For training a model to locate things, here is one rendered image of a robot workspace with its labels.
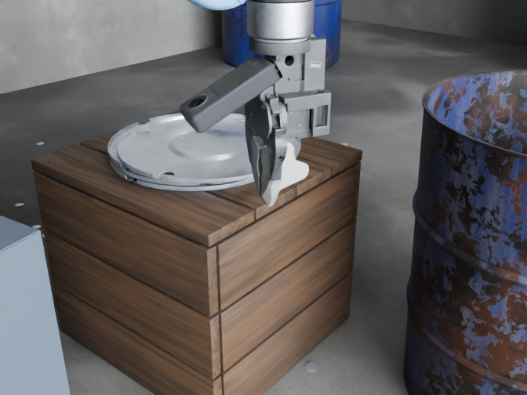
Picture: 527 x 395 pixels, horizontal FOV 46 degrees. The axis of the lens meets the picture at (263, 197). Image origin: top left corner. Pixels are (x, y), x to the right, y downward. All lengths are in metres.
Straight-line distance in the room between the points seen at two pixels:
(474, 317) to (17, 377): 0.56
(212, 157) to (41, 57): 1.98
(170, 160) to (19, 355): 0.40
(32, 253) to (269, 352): 0.50
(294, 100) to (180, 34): 2.59
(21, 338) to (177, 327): 0.32
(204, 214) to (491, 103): 0.52
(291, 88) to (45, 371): 0.41
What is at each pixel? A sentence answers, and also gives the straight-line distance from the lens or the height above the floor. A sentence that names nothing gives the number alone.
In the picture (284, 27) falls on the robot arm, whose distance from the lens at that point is 0.69.
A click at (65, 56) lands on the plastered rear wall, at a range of 2.92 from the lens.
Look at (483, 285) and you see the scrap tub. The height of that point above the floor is 0.29.
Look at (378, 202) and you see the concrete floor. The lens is 1.68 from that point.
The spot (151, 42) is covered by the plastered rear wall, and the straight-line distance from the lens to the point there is 3.18.
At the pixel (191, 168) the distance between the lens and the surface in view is 0.91.
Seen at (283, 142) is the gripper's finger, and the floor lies 0.48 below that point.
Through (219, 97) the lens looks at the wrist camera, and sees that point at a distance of 0.70.
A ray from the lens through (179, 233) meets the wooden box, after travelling 0.83.
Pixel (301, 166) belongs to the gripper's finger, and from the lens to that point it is 0.77.
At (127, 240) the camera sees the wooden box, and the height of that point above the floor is 0.28.
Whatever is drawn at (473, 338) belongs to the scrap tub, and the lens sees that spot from 0.89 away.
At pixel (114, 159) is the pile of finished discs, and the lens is 0.97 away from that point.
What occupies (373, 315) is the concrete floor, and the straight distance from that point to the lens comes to 1.25.
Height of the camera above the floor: 0.74
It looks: 26 degrees down
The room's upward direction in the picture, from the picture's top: straight up
